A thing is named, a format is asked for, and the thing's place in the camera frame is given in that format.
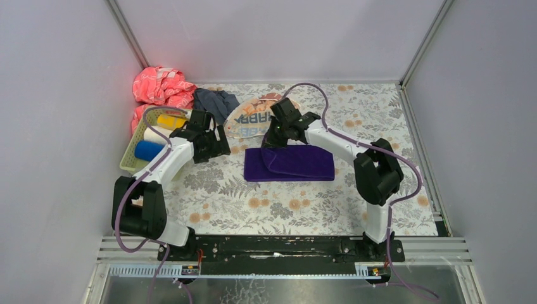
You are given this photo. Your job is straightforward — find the purple towel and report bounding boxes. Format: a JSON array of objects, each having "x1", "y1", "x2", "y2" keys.
[{"x1": 243, "y1": 145, "x2": 335, "y2": 182}]

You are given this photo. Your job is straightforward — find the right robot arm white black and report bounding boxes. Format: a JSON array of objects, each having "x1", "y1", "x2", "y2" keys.
[{"x1": 262, "y1": 98, "x2": 404, "y2": 244}]

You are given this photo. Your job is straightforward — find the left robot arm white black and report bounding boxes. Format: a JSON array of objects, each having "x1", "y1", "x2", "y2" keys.
[{"x1": 111, "y1": 110, "x2": 231, "y2": 252}]

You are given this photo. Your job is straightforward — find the beige lettered towel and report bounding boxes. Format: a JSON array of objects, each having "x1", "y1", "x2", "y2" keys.
[{"x1": 224, "y1": 92, "x2": 282, "y2": 139}]

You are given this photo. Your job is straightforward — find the dark grey cloth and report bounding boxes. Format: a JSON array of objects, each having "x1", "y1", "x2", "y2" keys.
[{"x1": 193, "y1": 88, "x2": 239, "y2": 125}]

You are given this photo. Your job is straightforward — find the yellow rolled towel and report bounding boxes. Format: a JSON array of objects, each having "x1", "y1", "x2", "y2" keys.
[{"x1": 156, "y1": 114, "x2": 188, "y2": 130}]

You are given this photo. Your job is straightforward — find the floral table cloth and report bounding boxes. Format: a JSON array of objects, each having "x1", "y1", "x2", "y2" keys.
[{"x1": 164, "y1": 84, "x2": 417, "y2": 236}]

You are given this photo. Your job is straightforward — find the white rolled towel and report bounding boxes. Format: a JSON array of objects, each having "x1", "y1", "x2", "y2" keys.
[{"x1": 143, "y1": 125, "x2": 172, "y2": 145}]

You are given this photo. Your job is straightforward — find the blue rolled towel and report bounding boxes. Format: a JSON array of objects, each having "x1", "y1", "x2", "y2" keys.
[{"x1": 134, "y1": 141, "x2": 165, "y2": 162}]

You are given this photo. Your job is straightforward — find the pink patterned cloth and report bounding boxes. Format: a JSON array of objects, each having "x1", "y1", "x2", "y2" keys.
[{"x1": 130, "y1": 66, "x2": 198, "y2": 134}]

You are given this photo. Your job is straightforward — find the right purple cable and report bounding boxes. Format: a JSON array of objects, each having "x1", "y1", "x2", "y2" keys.
[{"x1": 277, "y1": 82, "x2": 441, "y2": 304}]

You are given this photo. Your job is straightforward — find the purple cable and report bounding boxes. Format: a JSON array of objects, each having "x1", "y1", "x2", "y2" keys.
[
  {"x1": 114, "y1": 105, "x2": 194, "y2": 304},
  {"x1": 277, "y1": 82, "x2": 441, "y2": 304}
]

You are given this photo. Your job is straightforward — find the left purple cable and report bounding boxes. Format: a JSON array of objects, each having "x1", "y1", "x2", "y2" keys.
[{"x1": 114, "y1": 105, "x2": 194, "y2": 304}]

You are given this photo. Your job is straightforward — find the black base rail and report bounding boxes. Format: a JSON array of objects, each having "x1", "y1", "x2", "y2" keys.
[{"x1": 157, "y1": 234, "x2": 405, "y2": 276}]

